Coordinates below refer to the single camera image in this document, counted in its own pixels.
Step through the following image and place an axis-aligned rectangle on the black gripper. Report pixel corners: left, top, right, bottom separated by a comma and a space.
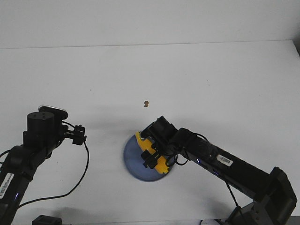
60, 124, 87, 145
140, 121, 169, 169

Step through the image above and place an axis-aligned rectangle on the yellow corn cob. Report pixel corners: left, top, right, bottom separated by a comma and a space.
135, 132, 170, 174

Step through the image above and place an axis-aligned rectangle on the blue round plate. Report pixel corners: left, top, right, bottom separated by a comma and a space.
123, 134, 172, 182

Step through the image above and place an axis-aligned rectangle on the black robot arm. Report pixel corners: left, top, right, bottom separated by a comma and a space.
136, 116, 297, 225
0, 106, 86, 225

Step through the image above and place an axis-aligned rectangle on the white object at table edge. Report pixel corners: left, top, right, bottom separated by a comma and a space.
198, 219, 224, 225

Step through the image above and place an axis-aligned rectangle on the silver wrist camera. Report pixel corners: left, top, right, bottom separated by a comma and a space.
38, 105, 68, 120

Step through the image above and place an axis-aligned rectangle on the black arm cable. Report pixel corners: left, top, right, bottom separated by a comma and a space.
18, 120, 90, 208
164, 133, 242, 209

